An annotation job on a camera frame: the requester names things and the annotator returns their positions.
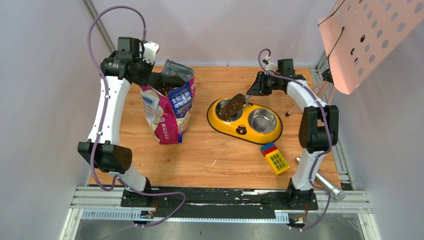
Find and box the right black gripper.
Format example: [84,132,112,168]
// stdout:
[247,71,283,96]

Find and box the metal food scoop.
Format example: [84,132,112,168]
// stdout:
[218,93,253,117]

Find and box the cat food bag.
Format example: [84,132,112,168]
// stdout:
[139,59,196,145]

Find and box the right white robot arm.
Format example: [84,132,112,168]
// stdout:
[246,56,339,209]

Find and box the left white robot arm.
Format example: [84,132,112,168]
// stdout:
[77,37,160,207]

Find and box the yellow double pet bowl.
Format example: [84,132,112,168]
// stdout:
[206,98,283,145]

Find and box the colourful toy brick block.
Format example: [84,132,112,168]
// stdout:
[260,142,290,176]

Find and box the pink perforated music stand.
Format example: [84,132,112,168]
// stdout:
[284,0,424,119]

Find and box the silver microphone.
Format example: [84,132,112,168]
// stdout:
[295,168,347,201]

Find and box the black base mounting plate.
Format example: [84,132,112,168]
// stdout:
[120,186,319,220]

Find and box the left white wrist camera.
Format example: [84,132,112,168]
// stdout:
[142,41,160,65]

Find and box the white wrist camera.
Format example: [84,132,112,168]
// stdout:
[142,41,160,65]
[262,55,276,73]

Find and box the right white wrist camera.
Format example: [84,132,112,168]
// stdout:
[262,55,276,73]

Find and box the aluminium frame rail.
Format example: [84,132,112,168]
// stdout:
[60,186,380,240]

